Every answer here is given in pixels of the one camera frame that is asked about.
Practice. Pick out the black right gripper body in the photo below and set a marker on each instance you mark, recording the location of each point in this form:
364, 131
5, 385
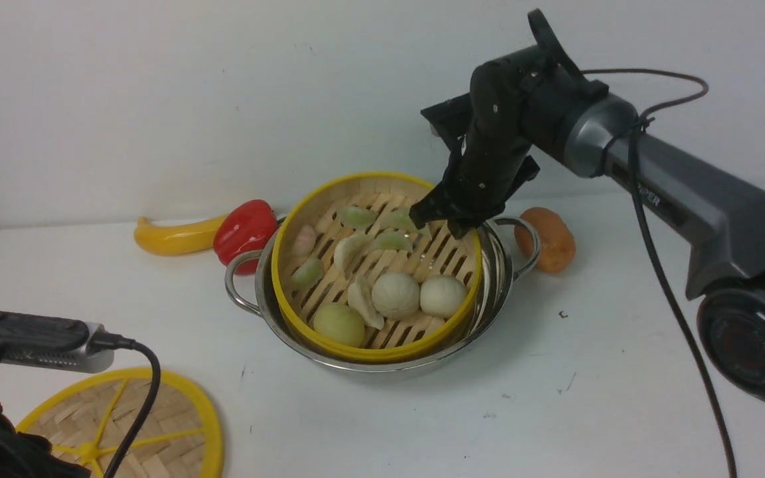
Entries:
511, 112

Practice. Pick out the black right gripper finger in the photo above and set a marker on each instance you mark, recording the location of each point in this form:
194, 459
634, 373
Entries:
461, 222
433, 207

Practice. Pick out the woven steamer lid yellow rim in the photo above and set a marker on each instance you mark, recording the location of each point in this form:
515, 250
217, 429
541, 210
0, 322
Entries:
182, 437

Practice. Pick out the bamboo steamer with yellow rim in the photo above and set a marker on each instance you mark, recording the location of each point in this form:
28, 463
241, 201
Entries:
435, 253

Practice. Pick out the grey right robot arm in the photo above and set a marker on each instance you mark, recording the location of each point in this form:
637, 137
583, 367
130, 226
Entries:
720, 216

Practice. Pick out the stainless steel pot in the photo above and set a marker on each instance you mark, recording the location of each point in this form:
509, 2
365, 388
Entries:
510, 248

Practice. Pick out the white bun in steamer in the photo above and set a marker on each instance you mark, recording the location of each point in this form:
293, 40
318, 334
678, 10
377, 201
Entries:
442, 296

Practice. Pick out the round white bun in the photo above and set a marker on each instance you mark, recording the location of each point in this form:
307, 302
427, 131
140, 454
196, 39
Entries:
396, 295

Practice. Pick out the white folded dumpling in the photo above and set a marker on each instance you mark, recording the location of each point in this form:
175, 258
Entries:
360, 299

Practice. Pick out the pink dumpling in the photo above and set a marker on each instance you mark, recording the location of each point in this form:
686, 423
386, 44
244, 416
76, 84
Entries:
304, 242

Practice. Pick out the yellow-green round bun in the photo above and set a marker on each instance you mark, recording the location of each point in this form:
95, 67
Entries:
340, 323

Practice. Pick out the green dumpling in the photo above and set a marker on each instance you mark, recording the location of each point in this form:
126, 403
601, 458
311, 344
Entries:
307, 275

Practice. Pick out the red bell pepper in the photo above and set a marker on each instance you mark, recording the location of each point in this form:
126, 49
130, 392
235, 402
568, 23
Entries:
249, 227

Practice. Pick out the yellow banana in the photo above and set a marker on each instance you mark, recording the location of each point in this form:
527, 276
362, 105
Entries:
176, 240

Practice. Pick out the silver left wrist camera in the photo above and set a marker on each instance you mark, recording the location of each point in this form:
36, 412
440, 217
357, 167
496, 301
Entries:
52, 343

